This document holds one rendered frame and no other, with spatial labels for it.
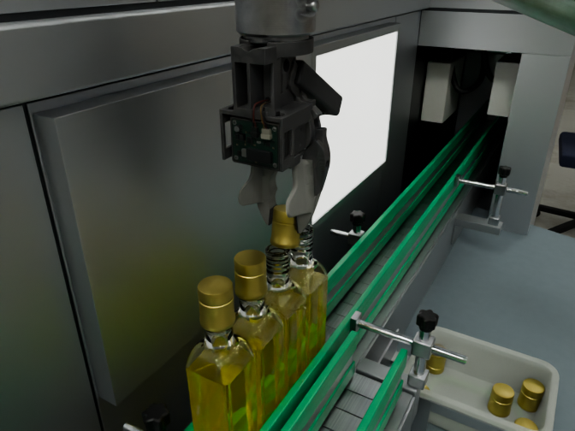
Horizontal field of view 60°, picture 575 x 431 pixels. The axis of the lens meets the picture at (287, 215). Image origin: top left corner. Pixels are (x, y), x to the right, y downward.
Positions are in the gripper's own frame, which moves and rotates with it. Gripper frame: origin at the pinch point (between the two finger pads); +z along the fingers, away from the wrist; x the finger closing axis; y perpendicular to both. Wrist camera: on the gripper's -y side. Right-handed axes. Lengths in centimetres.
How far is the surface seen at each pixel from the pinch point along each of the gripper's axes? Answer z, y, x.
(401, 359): 21.0, -6.4, 13.9
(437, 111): 14, -108, -8
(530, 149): 18, -96, 20
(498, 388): 36, -24, 26
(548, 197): 118, -314, 30
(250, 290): 4.3, 9.7, 1.0
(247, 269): 1.7, 9.7, 0.8
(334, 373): 22.2, -0.9, 6.6
